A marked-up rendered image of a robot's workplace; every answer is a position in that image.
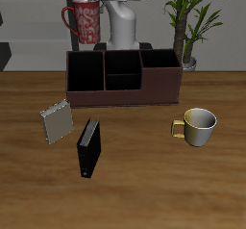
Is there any grey book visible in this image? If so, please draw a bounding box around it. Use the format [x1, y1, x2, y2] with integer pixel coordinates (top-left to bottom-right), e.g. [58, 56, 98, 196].
[39, 98, 75, 146]

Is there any black book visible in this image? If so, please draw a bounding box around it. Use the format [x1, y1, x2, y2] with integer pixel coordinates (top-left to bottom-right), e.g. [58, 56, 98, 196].
[76, 117, 103, 180]

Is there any red patterned mug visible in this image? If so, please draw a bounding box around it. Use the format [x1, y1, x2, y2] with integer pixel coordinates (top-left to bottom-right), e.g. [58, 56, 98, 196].
[61, 0, 102, 45]

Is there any yellow and white mug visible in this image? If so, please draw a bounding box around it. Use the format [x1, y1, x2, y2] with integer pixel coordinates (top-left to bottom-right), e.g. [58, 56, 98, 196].
[170, 107, 218, 148]

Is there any dark brown desk caddy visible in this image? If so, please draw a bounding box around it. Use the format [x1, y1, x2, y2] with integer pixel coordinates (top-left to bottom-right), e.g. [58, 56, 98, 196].
[65, 48, 184, 109]

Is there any green pot plant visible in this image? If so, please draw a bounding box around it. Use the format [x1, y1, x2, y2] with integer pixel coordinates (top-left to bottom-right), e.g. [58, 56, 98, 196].
[163, 0, 228, 73]

